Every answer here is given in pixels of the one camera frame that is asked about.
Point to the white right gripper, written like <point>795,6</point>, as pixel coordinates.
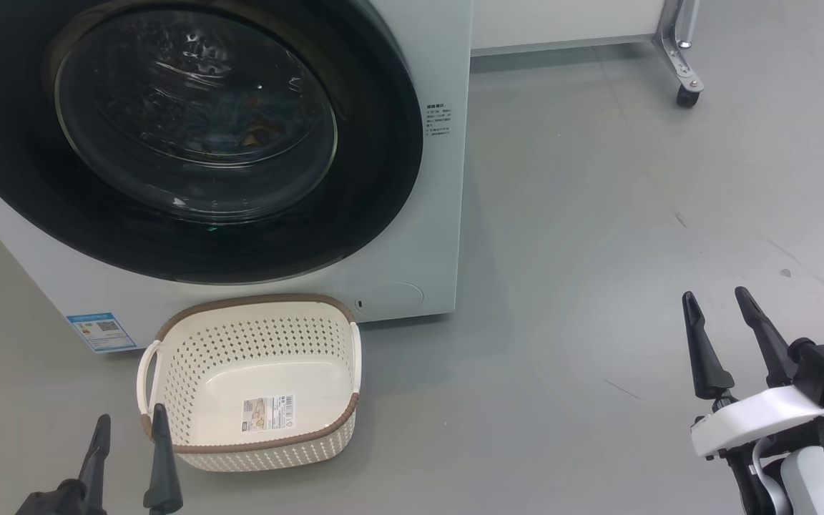
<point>755,422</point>

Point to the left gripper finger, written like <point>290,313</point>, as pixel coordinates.
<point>95,465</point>
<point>163,472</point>

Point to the glass washing machine door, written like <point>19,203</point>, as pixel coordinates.
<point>11,179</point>

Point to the blue cartoon print garment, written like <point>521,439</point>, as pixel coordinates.
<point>258,132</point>

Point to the white front-load washing machine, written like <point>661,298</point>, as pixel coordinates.
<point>440,214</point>

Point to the paper barcode basket label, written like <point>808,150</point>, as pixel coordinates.
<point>269,413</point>

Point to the blue energy label sticker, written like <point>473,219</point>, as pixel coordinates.
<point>101,332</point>

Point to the cream perforated basket brown rim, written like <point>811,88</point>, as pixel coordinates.
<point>254,343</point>

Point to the metal partition leg with caster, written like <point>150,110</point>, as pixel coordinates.
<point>680,57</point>

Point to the white partition panel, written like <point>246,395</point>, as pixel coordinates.
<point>562,21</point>

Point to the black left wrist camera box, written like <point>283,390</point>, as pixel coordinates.
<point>54,501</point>

